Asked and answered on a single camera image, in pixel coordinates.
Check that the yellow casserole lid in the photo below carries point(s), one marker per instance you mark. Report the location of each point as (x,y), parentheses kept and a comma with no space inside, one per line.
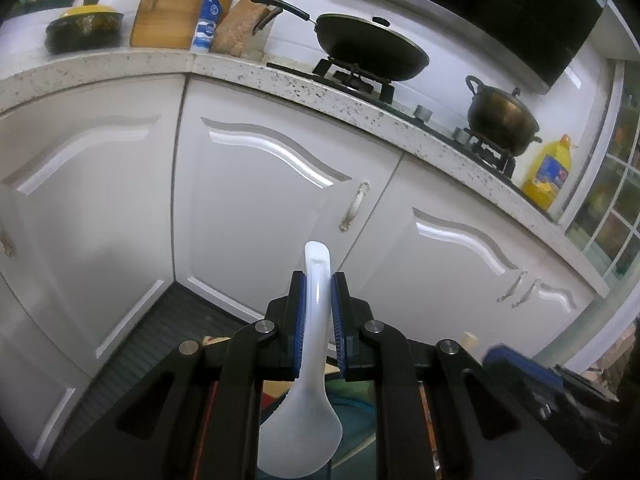
(87,10)

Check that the black range hood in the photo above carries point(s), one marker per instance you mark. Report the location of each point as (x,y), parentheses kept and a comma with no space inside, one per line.
(475,5)

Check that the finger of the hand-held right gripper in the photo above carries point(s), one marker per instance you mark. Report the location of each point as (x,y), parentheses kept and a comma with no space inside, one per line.
(520,362)

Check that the black gas stove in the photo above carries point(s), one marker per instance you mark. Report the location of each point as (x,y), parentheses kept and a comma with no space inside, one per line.
(350,80)

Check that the white plastic rice paddle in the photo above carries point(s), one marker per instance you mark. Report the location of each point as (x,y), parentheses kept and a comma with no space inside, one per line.
(317,300)

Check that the bronze pot lid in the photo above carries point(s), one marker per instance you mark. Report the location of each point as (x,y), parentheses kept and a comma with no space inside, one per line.
(515,94)

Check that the glass wok lid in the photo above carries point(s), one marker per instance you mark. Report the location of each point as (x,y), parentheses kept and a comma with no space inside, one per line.
(381,21)

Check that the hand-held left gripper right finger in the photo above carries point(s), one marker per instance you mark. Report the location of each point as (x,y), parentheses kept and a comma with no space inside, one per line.
(337,320)

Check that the blue round container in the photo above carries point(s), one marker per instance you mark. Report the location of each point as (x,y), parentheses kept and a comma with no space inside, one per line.
(357,425)

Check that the bronze cooking pot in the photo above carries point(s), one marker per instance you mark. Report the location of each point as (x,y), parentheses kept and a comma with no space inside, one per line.
(502,120)

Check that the wooden knife block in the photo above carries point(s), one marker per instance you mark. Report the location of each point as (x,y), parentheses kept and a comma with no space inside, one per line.
(235,30)

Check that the wooden cutting board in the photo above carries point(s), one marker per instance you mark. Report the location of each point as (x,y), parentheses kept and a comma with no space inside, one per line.
(170,15)

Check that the black casserole pot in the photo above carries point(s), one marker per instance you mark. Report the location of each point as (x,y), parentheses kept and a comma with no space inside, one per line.
(82,35)

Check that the white-framed glass door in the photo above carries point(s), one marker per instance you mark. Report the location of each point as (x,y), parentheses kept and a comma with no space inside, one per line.
(620,185)

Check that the yellow cooking oil bottle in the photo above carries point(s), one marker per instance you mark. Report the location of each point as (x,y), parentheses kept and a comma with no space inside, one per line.
(547,172)

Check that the white cabinet door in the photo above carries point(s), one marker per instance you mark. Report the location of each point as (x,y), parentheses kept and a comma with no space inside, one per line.
(100,210)
(560,310)
(450,280)
(250,240)
(30,360)

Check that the black wok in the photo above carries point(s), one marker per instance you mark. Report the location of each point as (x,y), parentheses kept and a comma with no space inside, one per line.
(370,55)

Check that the blue white salt bag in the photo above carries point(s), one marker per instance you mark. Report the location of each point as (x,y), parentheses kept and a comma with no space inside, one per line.
(206,30)

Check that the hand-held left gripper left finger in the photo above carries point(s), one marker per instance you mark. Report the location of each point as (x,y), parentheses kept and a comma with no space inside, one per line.
(300,320)

